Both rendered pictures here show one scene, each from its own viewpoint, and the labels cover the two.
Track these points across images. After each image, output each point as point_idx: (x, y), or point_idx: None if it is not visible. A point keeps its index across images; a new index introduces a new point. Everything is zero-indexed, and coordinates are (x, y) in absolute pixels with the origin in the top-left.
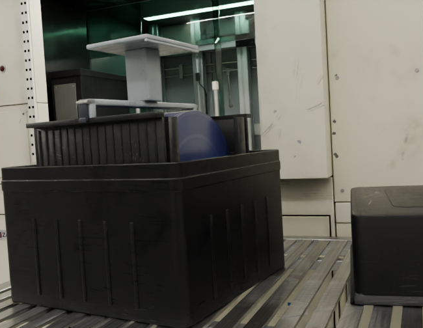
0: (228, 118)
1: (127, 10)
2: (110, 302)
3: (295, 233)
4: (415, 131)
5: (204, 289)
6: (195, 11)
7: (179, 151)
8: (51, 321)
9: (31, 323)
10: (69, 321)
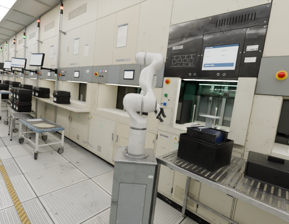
0: (224, 131)
1: (196, 84)
2: (198, 163)
3: (232, 154)
4: (269, 141)
5: (215, 166)
6: (214, 88)
7: None
8: (186, 163)
9: (183, 162)
10: (190, 164)
